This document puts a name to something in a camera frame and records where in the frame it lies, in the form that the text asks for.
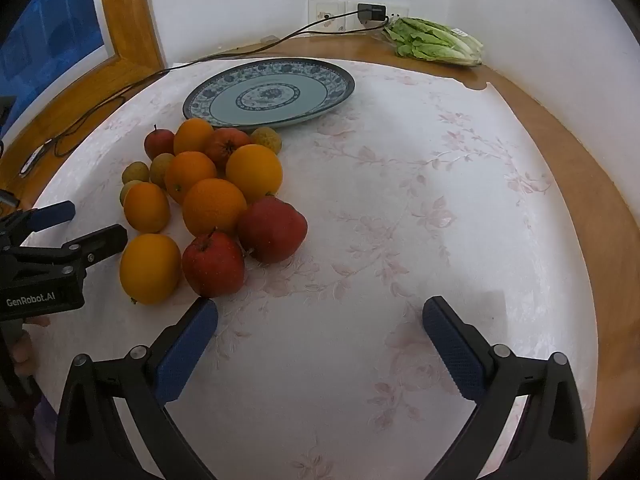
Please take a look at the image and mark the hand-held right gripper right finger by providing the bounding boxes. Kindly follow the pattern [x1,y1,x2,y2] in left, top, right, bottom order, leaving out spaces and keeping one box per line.
[422,296,588,480]

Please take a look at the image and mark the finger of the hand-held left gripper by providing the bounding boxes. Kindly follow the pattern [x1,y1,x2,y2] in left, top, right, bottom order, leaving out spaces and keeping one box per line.
[0,201,76,241]
[10,224,129,281]

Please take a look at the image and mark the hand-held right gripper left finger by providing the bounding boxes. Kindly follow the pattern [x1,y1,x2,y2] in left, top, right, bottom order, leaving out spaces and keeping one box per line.
[54,297,219,480]

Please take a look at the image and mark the orange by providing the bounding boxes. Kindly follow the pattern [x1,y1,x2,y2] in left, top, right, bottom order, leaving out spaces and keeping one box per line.
[182,178,248,237]
[164,151,218,206]
[225,144,284,204]
[173,118,216,157]
[119,233,182,305]
[123,182,172,234]

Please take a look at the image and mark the large red apple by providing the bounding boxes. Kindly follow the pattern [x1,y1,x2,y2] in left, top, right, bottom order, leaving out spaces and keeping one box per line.
[181,228,246,298]
[237,196,308,264]

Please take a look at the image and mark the orange-red apple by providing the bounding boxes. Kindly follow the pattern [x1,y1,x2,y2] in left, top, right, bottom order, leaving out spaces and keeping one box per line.
[204,127,252,171]

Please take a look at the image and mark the blue patterned ceramic plate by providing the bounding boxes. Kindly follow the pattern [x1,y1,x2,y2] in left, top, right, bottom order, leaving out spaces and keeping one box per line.
[182,58,356,129]

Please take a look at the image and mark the person's left hand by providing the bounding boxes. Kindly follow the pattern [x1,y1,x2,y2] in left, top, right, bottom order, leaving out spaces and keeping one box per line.
[9,314,52,378]

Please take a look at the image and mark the small white device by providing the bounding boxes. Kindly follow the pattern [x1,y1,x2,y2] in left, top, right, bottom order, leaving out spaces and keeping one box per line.
[20,142,48,177]

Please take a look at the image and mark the white floral tablecloth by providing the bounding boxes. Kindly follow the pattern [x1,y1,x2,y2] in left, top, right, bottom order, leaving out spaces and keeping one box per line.
[20,60,598,480]

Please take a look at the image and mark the blue window pane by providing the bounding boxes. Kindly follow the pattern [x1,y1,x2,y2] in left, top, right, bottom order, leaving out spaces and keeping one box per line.
[0,0,118,126]

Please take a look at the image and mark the bagged green lettuce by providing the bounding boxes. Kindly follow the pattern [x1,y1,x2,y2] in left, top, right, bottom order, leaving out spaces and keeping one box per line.
[382,16,485,67]

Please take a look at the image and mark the black power adapter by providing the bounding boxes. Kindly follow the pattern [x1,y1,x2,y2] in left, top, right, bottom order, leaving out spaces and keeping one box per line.
[357,3,388,23]

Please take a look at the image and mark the wooden window frame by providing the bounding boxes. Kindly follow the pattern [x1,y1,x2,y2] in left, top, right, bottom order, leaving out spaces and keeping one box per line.
[0,0,167,161]

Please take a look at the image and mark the black power cable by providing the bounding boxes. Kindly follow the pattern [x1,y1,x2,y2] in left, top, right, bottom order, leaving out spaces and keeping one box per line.
[52,9,391,158]

